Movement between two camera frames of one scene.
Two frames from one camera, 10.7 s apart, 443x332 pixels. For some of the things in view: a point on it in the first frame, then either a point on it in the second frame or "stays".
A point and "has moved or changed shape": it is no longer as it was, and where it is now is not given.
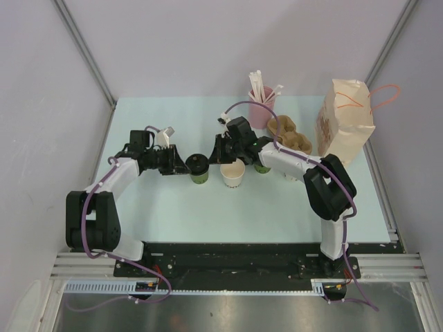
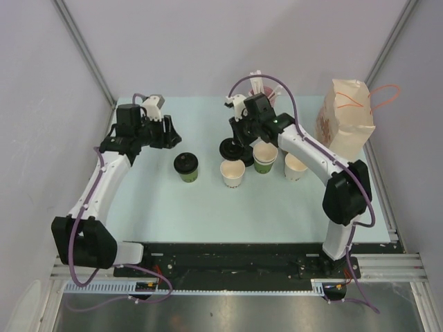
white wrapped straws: x=257 y=88 stays
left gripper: x=175 y=164 → x=167 y=140
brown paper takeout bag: x=345 y=119 stays
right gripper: x=218 y=156 → x=237 y=128
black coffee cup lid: x=198 y=163 has moved or changed shape
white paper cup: x=232 y=173 stays
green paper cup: x=199 y=179 → x=190 y=178
